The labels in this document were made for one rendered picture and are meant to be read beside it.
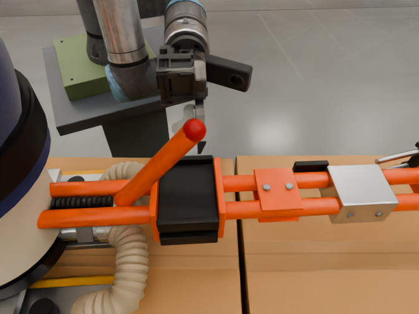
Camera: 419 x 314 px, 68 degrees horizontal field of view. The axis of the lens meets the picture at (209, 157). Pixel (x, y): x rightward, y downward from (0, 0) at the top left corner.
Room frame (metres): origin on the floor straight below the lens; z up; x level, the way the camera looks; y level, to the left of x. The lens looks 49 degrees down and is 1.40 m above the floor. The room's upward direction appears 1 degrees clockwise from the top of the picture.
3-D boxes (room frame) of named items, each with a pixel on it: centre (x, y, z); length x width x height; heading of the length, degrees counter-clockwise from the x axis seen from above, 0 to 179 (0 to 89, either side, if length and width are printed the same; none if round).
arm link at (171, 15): (0.66, 0.05, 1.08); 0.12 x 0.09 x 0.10; 5
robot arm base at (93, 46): (1.01, 0.34, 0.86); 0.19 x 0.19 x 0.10
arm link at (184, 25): (0.57, 0.05, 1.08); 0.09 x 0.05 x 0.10; 95
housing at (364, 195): (0.23, -0.19, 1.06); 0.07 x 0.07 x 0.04; 4
